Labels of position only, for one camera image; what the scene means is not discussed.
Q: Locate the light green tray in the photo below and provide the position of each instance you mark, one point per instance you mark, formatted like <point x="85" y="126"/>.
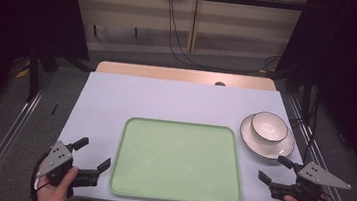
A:
<point x="176" y="162"/>

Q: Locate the white bowl with dark rim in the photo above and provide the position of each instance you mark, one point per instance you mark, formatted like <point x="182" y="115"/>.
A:
<point x="269" y="126"/>

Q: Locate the black curtain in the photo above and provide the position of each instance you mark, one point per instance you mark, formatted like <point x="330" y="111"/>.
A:
<point x="21" y="10"/>
<point x="354" y="65"/>

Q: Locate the pale table cover sheet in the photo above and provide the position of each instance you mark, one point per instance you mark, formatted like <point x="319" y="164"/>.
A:
<point x="166" y="99"/>

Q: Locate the person's left hand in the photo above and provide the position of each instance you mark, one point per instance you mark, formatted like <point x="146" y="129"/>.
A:
<point x="54" y="194"/>

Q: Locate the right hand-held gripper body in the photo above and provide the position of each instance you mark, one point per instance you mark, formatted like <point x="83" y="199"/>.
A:
<point x="312" y="181"/>

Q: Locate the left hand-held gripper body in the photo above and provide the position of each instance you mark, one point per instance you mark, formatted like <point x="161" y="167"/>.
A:
<point x="57" y="158"/>

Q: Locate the dark round table grommet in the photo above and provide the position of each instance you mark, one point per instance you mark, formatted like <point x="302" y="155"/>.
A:
<point x="220" y="83"/>

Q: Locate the yellow object on floor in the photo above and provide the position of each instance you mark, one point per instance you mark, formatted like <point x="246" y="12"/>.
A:
<point x="23" y="71"/>

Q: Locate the black metal stand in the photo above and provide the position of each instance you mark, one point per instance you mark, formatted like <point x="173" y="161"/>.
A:
<point x="308" y="77"/>
<point x="34" y="72"/>

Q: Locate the wooden vertical post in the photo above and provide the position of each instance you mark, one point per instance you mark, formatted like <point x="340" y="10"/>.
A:
<point x="194" y="18"/>

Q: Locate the small black stick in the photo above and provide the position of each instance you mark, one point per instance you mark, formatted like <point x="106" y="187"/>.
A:
<point x="54" y="110"/>

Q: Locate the white plate with dark rim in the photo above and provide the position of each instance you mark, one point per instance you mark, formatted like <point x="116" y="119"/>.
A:
<point x="270" y="149"/>

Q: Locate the metal floor rail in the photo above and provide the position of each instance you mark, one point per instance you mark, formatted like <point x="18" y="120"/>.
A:
<point x="4" y="142"/>
<point x="324" y="164"/>

